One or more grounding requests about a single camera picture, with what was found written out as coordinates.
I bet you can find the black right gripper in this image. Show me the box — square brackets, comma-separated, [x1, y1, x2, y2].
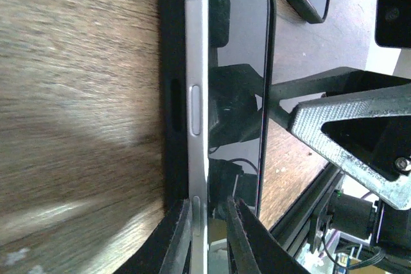
[268, 67, 410, 209]

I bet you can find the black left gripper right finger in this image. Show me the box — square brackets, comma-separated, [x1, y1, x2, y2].
[226, 196, 308, 274]

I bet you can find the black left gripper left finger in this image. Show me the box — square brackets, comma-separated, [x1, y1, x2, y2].
[115, 199, 192, 274]

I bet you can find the white phone black screen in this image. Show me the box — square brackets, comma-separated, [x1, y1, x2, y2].
[184, 0, 276, 273]

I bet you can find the small black phone case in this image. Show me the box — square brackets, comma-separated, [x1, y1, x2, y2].
[158, 0, 189, 204]

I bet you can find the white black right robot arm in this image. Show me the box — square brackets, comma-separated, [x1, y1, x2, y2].
[270, 67, 410, 273]

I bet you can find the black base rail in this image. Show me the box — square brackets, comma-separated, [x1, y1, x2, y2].
[269, 163, 344, 258]

